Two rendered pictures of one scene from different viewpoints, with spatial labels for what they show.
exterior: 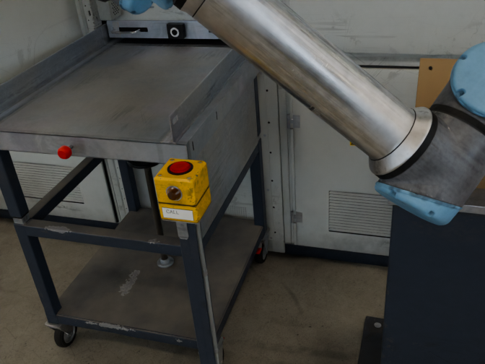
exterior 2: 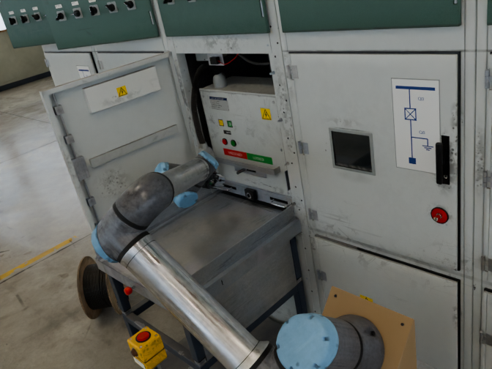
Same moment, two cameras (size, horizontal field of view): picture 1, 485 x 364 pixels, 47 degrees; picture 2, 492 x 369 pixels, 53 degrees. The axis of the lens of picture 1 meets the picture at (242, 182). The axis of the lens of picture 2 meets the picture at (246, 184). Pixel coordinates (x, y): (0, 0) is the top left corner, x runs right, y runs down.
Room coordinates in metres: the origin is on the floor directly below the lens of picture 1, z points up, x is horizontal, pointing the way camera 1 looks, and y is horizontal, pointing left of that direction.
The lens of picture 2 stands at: (0.04, -0.88, 1.94)
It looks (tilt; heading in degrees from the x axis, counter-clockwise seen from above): 25 degrees down; 30
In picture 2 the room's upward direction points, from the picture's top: 12 degrees counter-clockwise
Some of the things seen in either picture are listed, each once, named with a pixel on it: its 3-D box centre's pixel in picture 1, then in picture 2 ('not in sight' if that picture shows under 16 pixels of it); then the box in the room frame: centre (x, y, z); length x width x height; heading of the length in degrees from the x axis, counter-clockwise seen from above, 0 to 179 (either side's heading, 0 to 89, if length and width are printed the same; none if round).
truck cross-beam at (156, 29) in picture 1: (180, 27); (255, 191); (1.92, 0.17, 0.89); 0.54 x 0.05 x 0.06; 71
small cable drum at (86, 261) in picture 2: not in sight; (104, 285); (1.85, 1.35, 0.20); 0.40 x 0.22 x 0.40; 27
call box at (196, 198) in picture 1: (183, 190); (147, 348); (0.92, 0.12, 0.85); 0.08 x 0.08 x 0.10; 71
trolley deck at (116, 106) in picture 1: (133, 92); (198, 244); (1.54, 0.30, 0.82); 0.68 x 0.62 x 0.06; 161
